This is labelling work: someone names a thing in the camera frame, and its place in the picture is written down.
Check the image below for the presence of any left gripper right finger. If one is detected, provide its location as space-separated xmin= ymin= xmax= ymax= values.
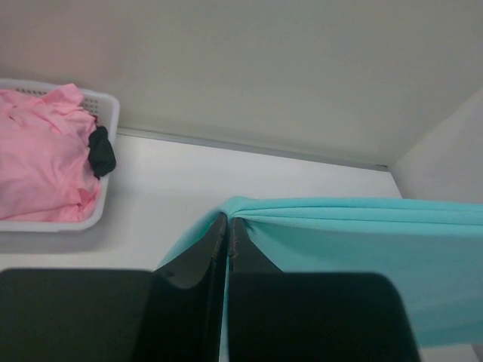
xmin=227 ymin=218 xmax=420 ymax=361

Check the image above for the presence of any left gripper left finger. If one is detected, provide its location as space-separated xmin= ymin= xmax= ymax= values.
xmin=1 ymin=214 xmax=228 ymax=361

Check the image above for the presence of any teal t shirt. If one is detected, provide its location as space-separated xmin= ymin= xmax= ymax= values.
xmin=155 ymin=195 xmax=483 ymax=362

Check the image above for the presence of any black t shirt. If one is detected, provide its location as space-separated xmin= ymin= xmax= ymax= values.
xmin=88 ymin=126 xmax=117 ymax=179

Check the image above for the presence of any pink t shirt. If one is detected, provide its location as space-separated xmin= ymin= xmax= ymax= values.
xmin=1 ymin=84 xmax=101 ymax=222

